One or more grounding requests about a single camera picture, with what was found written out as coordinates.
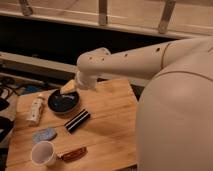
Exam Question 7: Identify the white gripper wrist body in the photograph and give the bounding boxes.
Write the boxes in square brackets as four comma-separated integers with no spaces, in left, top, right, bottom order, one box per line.
[75,71,97,90]

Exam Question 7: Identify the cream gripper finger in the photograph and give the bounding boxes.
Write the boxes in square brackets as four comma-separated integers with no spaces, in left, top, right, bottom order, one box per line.
[60,79,76,94]

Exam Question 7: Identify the dark ceramic bowl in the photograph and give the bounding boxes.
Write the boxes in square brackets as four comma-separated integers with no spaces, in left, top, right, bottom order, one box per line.
[47,89,80,115]

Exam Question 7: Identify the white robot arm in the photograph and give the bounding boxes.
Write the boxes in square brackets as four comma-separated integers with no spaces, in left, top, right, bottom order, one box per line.
[60,36,213,171]

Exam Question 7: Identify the black striped box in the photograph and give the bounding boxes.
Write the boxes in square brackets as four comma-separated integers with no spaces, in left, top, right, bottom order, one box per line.
[64,110,90,133]

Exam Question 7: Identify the wooden table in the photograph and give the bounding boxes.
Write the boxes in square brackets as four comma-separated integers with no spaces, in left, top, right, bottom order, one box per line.
[6,79,137,171]

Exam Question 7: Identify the brown snack bar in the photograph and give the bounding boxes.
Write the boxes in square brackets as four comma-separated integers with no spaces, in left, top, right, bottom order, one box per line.
[59,147,87,162]

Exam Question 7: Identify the white paper cup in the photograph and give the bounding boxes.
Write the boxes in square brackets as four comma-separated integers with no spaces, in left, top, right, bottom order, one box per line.
[30,141,57,167]

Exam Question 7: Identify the black cables and objects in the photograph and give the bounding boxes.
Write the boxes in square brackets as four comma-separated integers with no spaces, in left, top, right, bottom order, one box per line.
[0,75,43,168]

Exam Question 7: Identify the metal window rail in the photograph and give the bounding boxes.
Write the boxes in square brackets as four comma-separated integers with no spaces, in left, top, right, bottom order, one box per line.
[0,51,151,88]

